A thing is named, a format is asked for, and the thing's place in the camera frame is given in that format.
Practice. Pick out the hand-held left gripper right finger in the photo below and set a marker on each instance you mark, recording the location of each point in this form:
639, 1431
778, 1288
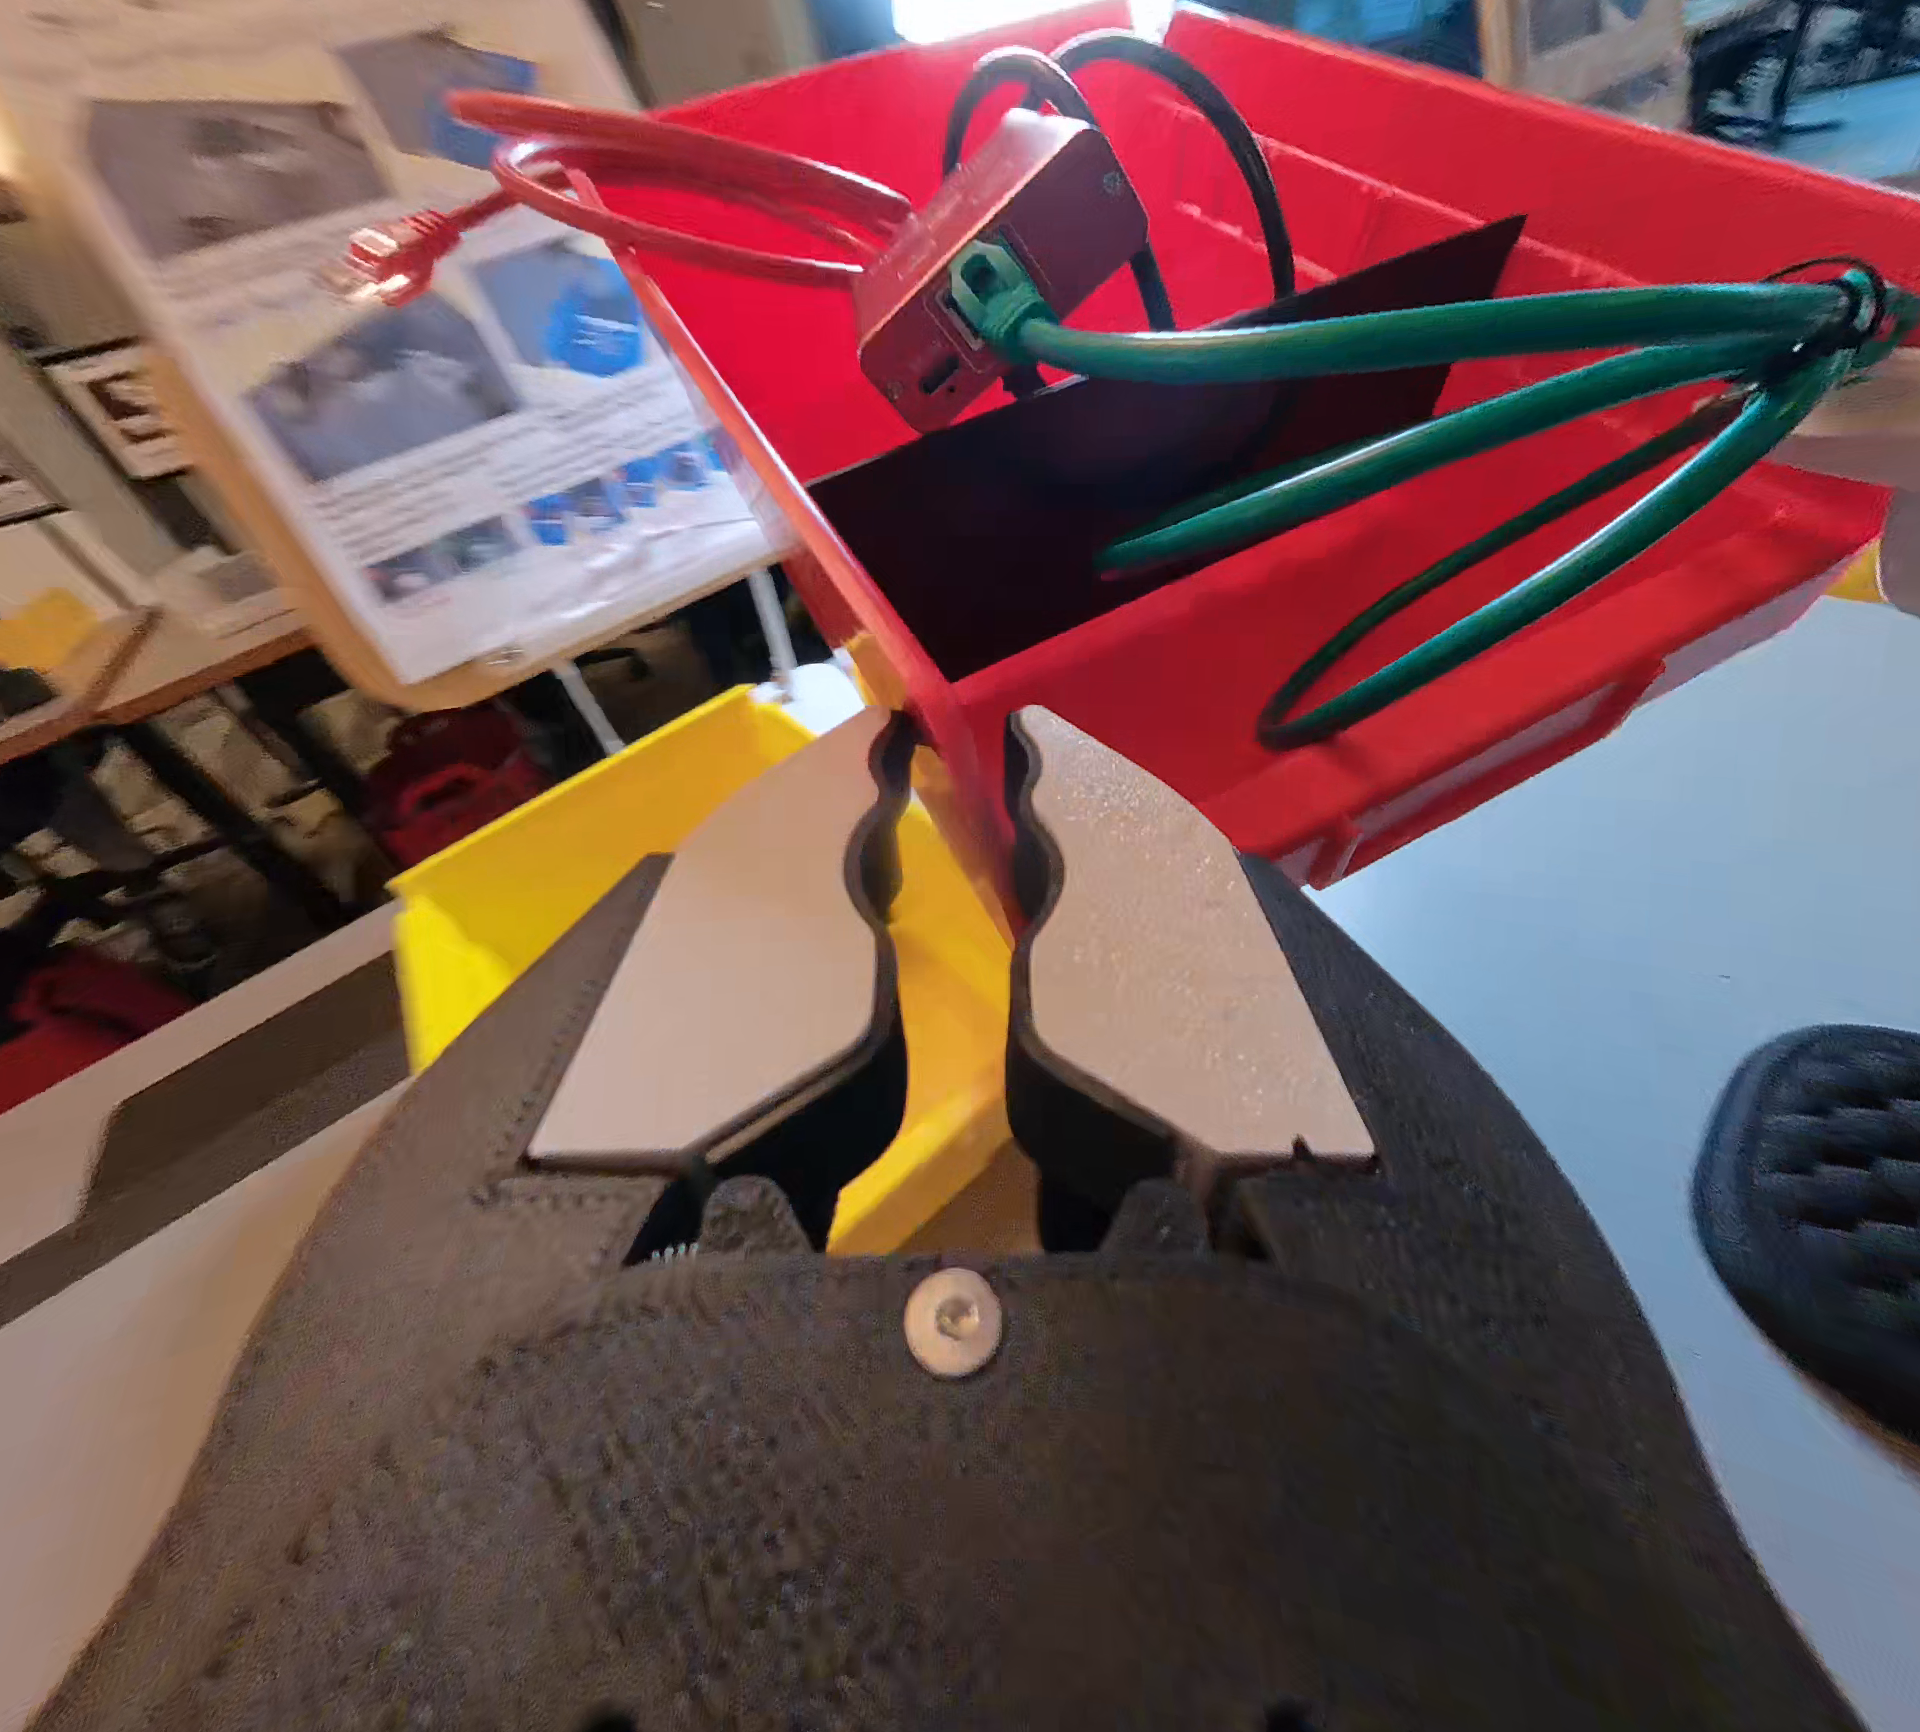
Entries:
1184, 996

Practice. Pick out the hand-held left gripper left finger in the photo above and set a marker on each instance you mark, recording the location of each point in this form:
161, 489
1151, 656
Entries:
735, 996

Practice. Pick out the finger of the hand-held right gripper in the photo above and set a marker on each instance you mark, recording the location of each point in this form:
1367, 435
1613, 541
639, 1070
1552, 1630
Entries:
1902, 576
1860, 435

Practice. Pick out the yellow plastic bin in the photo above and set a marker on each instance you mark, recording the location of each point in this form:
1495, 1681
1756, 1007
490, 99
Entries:
601, 832

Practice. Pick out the red plastic bin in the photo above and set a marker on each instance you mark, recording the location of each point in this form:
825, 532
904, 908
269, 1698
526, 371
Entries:
1351, 142

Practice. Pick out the red metal port box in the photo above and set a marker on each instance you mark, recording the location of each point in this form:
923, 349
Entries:
1035, 202

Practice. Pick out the red fabric bag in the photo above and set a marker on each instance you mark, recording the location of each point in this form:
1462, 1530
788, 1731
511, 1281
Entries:
450, 786

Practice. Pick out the instruction sheet on clipboard stand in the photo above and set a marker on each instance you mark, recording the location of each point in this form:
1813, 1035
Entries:
392, 694

